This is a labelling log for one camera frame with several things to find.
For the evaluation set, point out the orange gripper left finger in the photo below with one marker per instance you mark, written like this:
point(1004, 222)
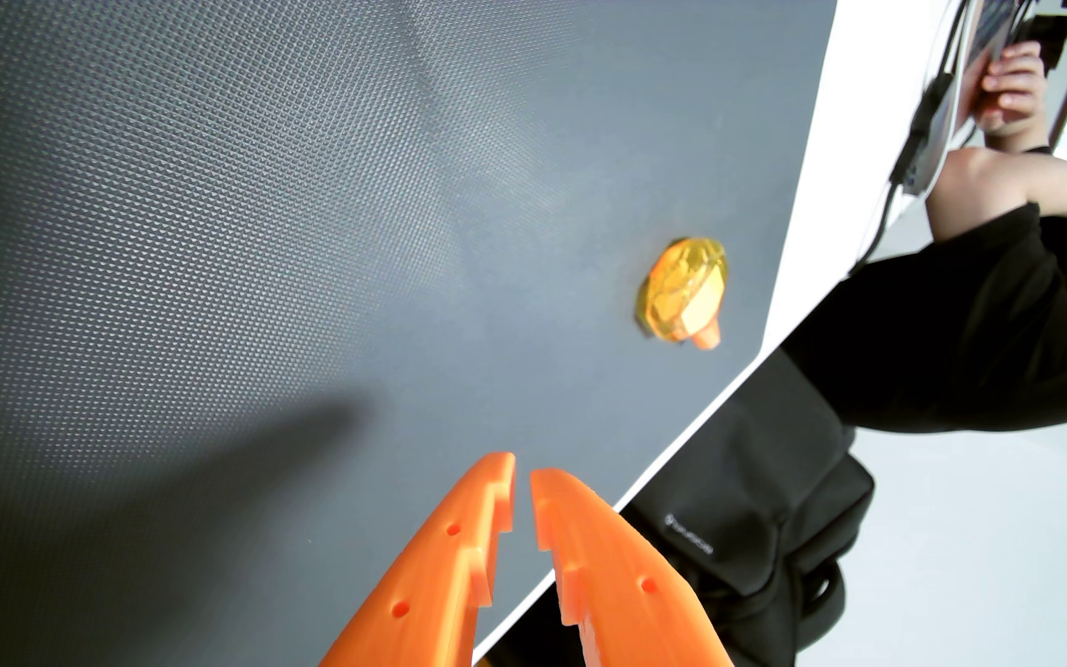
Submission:
point(432, 584)

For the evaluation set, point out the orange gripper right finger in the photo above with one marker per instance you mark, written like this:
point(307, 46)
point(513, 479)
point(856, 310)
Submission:
point(626, 602)

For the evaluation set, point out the yellow eyedrops bottle orange cap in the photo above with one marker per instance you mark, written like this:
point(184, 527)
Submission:
point(682, 292)

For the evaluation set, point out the person's hand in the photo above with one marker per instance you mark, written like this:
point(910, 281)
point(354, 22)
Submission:
point(1013, 93)

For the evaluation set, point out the black bag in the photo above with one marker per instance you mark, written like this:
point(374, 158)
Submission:
point(756, 482)

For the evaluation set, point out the dark grey textured mat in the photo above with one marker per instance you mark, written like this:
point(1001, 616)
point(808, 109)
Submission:
point(219, 232)

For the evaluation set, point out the person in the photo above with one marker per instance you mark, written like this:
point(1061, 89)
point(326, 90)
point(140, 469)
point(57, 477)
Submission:
point(959, 324)

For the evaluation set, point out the silver laptop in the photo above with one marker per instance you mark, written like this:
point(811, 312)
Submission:
point(992, 23)

